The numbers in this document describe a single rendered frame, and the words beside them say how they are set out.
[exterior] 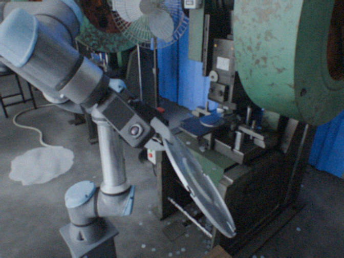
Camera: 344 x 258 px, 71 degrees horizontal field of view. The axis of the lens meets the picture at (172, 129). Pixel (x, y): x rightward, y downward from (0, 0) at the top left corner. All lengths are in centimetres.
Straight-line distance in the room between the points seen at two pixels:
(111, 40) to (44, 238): 159
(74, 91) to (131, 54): 223
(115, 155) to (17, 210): 134
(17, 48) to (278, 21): 53
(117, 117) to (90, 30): 183
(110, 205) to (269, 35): 77
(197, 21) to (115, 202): 86
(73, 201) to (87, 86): 64
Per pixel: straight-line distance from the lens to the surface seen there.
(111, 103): 44
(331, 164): 247
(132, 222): 178
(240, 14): 72
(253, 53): 72
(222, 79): 121
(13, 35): 42
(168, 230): 151
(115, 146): 88
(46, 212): 202
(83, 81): 42
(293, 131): 143
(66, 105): 84
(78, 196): 100
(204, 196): 56
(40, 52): 41
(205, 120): 125
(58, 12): 50
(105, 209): 100
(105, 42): 227
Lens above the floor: 132
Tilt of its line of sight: 28 degrees down
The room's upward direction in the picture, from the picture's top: straight up
